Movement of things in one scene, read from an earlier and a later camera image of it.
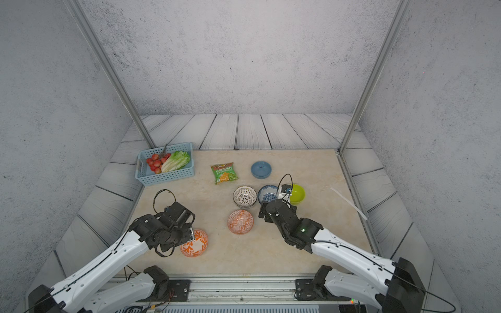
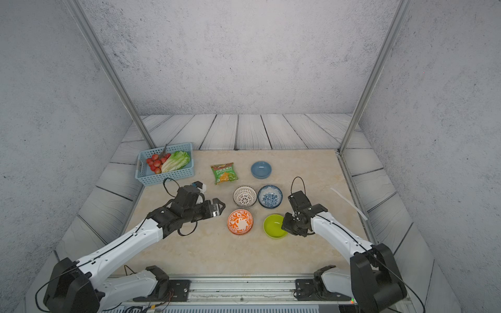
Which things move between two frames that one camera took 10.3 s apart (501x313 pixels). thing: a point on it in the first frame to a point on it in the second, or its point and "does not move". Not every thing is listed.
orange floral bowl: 196,247 to 240,222
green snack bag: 224,172 does not move
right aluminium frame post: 402,9 does not move
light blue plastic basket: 144,174 does not move
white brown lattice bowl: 244,196 does not move
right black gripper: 263,208 to 286,226
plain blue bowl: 261,169 does not move
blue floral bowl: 267,193 does not move
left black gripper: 188,229 to 209,212
